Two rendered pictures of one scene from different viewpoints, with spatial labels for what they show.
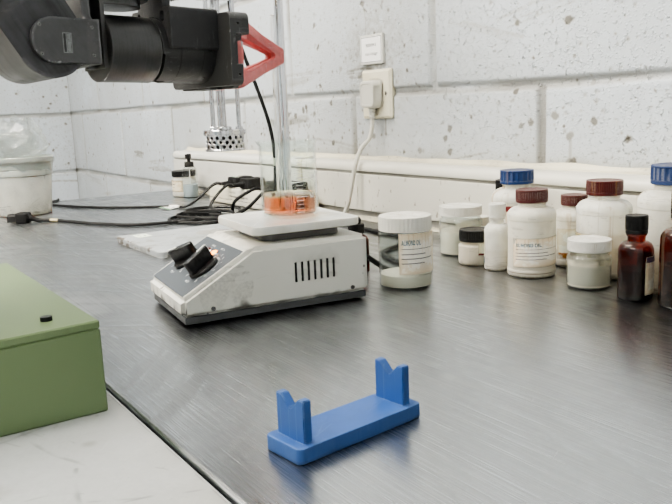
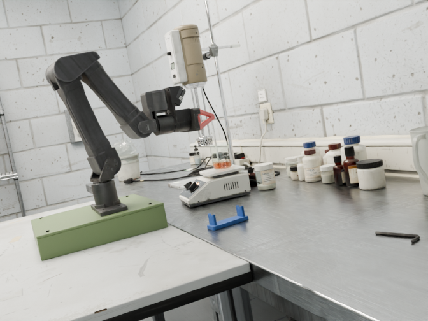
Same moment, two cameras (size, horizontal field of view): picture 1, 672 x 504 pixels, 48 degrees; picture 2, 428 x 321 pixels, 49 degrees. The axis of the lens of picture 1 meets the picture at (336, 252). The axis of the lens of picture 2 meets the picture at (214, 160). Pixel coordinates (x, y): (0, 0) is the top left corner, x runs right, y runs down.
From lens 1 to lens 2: 67 cm
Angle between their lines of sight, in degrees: 11
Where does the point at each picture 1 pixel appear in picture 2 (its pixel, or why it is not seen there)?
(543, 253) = (315, 172)
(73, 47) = (149, 128)
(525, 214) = (306, 159)
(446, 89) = (290, 110)
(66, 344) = (155, 209)
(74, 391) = (158, 221)
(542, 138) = (325, 127)
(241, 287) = (206, 193)
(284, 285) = (221, 192)
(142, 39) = (168, 121)
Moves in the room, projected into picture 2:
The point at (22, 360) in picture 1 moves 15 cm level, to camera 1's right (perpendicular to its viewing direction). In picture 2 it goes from (145, 213) to (204, 206)
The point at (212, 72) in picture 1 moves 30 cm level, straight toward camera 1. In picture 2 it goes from (190, 127) to (182, 131)
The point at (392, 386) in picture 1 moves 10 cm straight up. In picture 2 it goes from (240, 212) to (233, 171)
